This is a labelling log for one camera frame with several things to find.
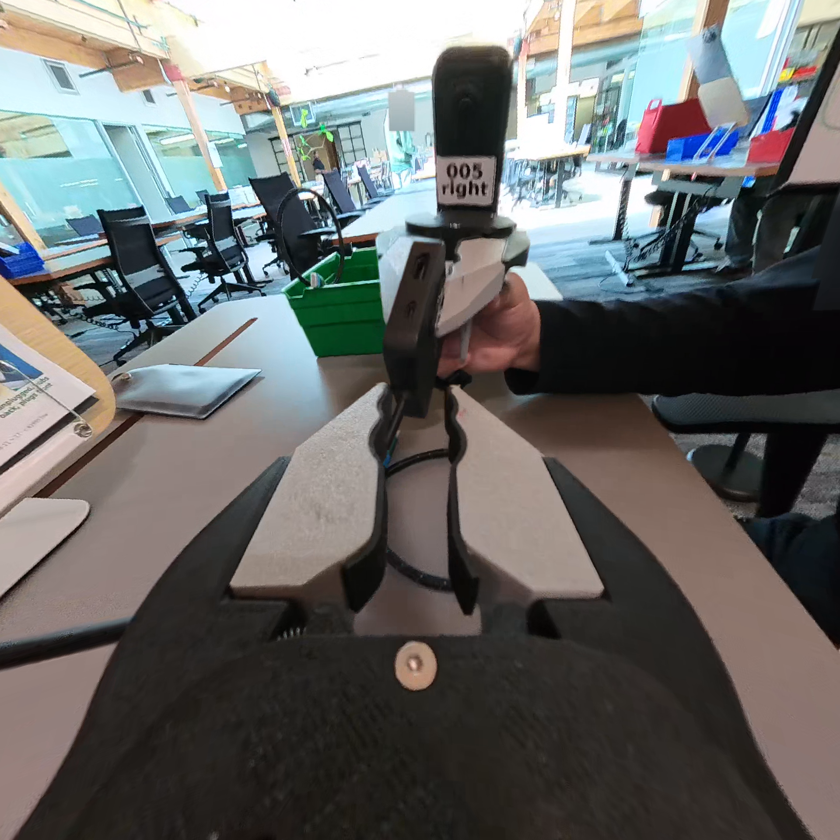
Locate wooden office desk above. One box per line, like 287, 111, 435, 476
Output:
586, 150, 782, 277

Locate person's right hand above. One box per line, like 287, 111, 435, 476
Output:
436, 272, 542, 378

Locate display board on stand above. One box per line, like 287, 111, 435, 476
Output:
686, 26, 752, 129

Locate black braided cable green plugs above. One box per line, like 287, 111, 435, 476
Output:
274, 187, 347, 290
0, 548, 457, 672

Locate green plastic bin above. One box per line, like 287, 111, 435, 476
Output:
282, 246, 388, 358

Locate black office chair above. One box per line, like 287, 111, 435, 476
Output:
249, 172, 336, 277
178, 190, 270, 309
97, 206, 198, 365

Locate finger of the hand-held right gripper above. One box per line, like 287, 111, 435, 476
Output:
435, 244, 510, 337
376, 228, 448, 329

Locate silver grey pouch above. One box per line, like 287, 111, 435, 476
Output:
115, 364, 262, 420

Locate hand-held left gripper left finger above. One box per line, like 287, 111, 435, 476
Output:
230, 382, 391, 614

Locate small blue bins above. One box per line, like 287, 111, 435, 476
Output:
666, 128, 749, 161

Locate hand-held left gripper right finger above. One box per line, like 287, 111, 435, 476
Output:
445, 386, 606, 617

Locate red tote bag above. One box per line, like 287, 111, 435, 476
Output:
635, 98, 713, 155

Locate person's right forearm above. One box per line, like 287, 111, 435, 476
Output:
505, 246, 840, 398

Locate printed instruction sheet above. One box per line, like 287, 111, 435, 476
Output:
0, 325, 98, 470

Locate red box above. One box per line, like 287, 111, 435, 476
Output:
748, 128, 796, 161

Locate grey seat office chair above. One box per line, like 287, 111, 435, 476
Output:
653, 392, 840, 519

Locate black hub with thin cable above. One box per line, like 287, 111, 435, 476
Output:
377, 239, 460, 476

